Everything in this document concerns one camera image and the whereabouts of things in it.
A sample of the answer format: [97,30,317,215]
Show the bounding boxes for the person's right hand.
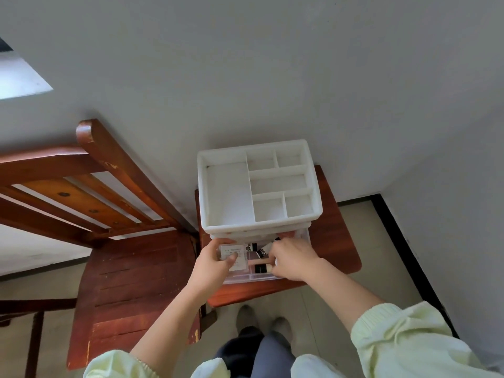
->
[268,236,326,284]

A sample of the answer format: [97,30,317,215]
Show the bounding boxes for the person's right forearm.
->
[311,267,501,378]

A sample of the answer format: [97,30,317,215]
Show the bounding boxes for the window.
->
[0,39,55,101]

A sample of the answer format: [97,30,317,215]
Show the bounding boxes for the white square compact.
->
[220,244,250,272]

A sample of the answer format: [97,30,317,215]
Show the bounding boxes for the person's left hand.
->
[187,238,239,300]

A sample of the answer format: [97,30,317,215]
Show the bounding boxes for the wooden slat-back chair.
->
[0,118,202,371]

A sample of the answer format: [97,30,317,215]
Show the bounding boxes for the person's left forearm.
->
[82,287,225,378]

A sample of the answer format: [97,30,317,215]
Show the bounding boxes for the dark wooden chair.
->
[0,299,80,378]

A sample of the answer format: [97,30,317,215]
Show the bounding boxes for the brown wooden cabinet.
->
[195,165,363,308]

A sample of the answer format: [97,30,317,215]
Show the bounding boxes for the white plastic drawer organizer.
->
[197,139,324,284]

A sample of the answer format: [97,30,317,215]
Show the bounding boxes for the person's dark trousers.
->
[213,327,296,378]

